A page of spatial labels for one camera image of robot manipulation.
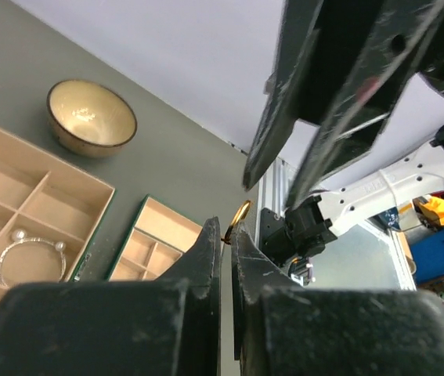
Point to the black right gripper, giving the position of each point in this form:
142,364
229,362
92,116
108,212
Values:
364,54

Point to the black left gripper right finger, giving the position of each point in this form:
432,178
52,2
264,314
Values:
281,328

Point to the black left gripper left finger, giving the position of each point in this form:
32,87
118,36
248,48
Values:
166,326

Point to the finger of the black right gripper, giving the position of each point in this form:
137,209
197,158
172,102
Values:
296,41

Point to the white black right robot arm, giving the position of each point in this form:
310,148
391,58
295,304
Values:
324,217

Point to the green jewelry tray insert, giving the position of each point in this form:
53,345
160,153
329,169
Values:
158,238

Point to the green jewelry box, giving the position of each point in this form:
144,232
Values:
49,212

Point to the blue plastic crate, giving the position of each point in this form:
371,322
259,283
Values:
428,254

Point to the beige ceramic bowl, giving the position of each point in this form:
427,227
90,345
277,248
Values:
89,119

